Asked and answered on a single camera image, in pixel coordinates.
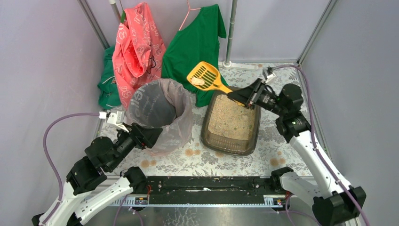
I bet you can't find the trash bin with plastic liner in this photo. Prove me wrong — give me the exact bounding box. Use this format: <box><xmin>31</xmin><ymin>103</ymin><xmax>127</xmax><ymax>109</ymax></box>
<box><xmin>126</xmin><ymin>79</ymin><xmax>193</xmax><ymax>156</ymax></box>

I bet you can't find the yellow litter scoop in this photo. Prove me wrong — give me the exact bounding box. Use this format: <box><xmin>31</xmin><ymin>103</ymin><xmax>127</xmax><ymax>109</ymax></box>
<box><xmin>181</xmin><ymin>61</ymin><xmax>232</xmax><ymax>107</ymax></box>

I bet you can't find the beige litter clump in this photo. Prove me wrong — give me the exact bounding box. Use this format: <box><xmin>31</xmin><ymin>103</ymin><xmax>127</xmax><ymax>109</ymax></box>
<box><xmin>191</xmin><ymin>77</ymin><xmax>205</xmax><ymax>86</ymax></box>

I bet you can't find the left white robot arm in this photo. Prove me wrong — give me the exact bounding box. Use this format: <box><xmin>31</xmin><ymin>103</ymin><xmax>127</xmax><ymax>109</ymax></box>
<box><xmin>32</xmin><ymin>123</ymin><xmax>163</xmax><ymax>226</ymax></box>

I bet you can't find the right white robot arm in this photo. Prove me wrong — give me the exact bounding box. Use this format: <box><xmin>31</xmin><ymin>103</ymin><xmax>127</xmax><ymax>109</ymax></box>
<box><xmin>227</xmin><ymin>79</ymin><xmax>366</xmax><ymax>226</ymax></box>

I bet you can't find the grey litter box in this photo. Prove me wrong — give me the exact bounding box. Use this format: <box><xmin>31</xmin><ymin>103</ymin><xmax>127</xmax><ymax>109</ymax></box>
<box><xmin>200</xmin><ymin>90</ymin><xmax>261</xmax><ymax>156</ymax></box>

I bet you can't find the clothes rack pole with base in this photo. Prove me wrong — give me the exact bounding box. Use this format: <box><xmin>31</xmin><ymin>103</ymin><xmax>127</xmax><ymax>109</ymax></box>
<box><xmin>218</xmin><ymin>0</ymin><xmax>259</xmax><ymax>71</ymax></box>

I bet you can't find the dark green garment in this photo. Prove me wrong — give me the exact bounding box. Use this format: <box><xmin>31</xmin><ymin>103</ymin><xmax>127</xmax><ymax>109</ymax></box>
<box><xmin>97</xmin><ymin>46</ymin><xmax>121</xmax><ymax>110</ymax></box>

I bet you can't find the floral floor mat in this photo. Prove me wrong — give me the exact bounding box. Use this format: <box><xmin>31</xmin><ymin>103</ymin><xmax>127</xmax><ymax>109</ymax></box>
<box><xmin>107</xmin><ymin>63</ymin><xmax>312</xmax><ymax>176</ymax></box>

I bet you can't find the green t-shirt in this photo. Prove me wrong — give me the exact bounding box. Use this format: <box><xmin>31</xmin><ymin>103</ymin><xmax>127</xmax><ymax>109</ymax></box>
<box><xmin>161</xmin><ymin>4</ymin><xmax>227</xmax><ymax>107</ymax></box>

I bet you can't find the pink patterned garment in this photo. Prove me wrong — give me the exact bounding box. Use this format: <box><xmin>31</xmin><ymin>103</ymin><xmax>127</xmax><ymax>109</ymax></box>
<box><xmin>112</xmin><ymin>2</ymin><xmax>166</xmax><ymax>108</ymax></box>

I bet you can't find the pink clothes hanger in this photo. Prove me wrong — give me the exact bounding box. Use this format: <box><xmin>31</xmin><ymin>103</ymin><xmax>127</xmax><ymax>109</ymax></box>
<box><xmin>178</xmin><ymin>0</ymin><xmax>201</xmax><ymax>31</ymax></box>

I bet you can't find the left clothes rack pole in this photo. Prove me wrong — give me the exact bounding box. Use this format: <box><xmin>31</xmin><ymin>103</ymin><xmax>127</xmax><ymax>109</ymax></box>
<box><xmin>108</xmin><ymin>0</ymin><xmax>121</xmax><ymax>23</ymax></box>

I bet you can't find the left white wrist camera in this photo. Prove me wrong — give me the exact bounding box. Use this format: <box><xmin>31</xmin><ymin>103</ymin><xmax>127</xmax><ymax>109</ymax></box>
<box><xmin>106</xmin><ymin>111</ymin><xmax>129</xmax><ymax>132</ymax></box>

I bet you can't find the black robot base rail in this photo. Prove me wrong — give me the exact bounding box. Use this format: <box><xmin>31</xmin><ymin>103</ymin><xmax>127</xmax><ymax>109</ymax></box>
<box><xmin>133</xmin><ymin>176</ymin><xmax>287</xmax><ymax>206</ymax></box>

